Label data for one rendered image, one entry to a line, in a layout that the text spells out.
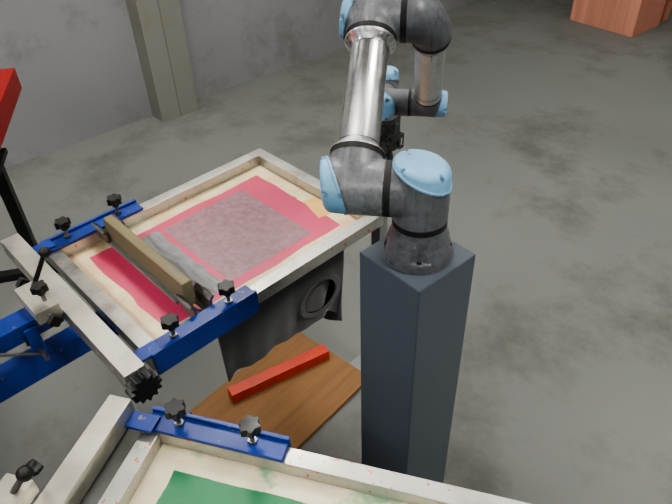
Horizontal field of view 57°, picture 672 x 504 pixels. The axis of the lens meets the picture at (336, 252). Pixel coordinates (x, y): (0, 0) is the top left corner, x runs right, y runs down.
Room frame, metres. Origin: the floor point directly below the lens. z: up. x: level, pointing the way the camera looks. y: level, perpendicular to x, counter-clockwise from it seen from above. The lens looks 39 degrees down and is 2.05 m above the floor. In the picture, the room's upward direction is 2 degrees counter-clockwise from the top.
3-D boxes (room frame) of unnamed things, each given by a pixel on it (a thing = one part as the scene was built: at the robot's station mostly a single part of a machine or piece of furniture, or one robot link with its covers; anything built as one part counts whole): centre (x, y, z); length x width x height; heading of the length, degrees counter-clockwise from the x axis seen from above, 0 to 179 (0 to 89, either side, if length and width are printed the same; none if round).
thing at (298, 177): (1.44, 0.34, 0.97); 0.79 x 0.58 x 0.04; 133
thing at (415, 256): (1.05, -0.18, 1.25); 0.15 x 0.15 x 0.10
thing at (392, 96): (1.64, -0.17, 1.27); 0.11 x 0.11 x 0.08; 80
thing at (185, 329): (1.07, 0.33, 0.98); 0.30 x 0.05 x 0.07; 133
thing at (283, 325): (1.34, 0.18, 0.77); 0.46 x 0.09 x 0.36; 133
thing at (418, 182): (1.05, -0.17, 1.37); 0.13 x 0.12 x 0.14; 80
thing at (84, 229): (1.48, 0.71, 0.98); 0.30 x 0.05 x 0.07; 133
